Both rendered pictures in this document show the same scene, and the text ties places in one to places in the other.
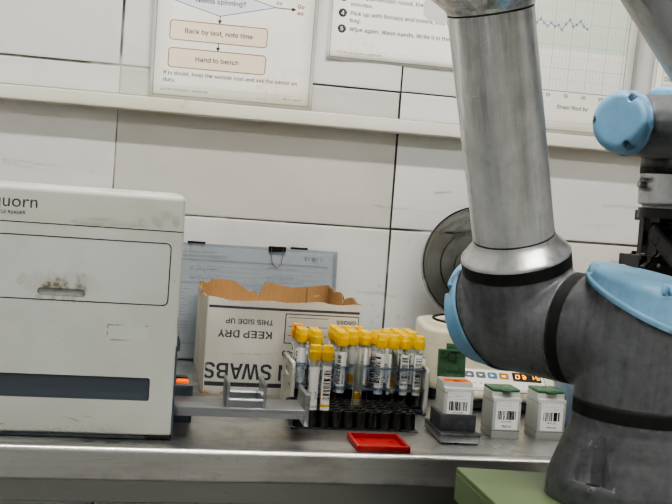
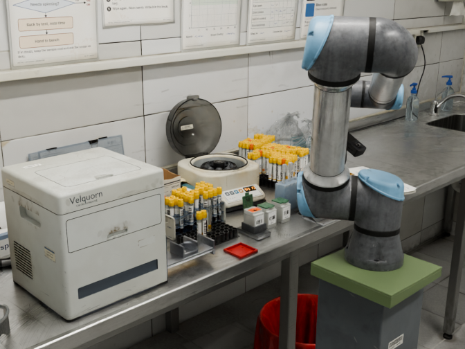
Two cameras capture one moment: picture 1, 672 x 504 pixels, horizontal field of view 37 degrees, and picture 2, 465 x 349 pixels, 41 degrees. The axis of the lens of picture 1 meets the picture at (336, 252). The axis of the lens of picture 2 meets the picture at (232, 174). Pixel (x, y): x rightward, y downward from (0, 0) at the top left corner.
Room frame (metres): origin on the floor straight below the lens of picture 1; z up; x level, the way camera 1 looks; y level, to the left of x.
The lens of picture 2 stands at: (-0.04, 0.82, 1.61)
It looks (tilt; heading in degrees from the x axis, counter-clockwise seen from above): 18 degrees down; 326
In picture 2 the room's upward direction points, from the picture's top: straight up
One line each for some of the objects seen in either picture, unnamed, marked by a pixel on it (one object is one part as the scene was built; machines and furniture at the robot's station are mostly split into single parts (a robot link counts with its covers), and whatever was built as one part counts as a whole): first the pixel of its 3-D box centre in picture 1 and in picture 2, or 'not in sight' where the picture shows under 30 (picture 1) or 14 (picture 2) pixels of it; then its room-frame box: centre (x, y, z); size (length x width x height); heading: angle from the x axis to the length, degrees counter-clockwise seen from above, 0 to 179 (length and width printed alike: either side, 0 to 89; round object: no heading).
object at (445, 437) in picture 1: (452, 423); (253, 228); (1.35, -0.17, 0.89); 0.09 x 0.05 x 0.04; 9
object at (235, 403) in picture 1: (226, 398); (177, 252); (1.27, 0.13, 0.92); 0.21 x 0.07 x 0.05; 101
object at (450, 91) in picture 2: not in sight; (447, 92); (2.22, -2.13, 0.97); 0.08 x 0.07 x 0.20; 47
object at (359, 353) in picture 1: (357, 384); (209, 221); (1.39, -0.04, 0.93); 0.01 x 0.01 x 0.10
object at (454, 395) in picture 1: (453, 403); (253, 219); (1.35, -0.17, 0.92); 0.05 x 0.04 x 0.06; 9
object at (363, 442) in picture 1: (377, 442); (240, 250); (1.27, -0.07, 0.88); 0.07 x 0.07 x 0.01; 11
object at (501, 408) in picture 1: (500, 410); (266, 215); (1.38, -0.24, 0.91); 0.05 x 0.04 x 0.07; 11
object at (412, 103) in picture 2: not in sight; (412, 101); (2.14, -1.76, 0.97); 0.08 x 0.07 x 0.20; 104
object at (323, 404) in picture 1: (351, 383); (207, 221); (1.38, -0.04, 0.93); 0.17 x 0.09 x 0.11; 100
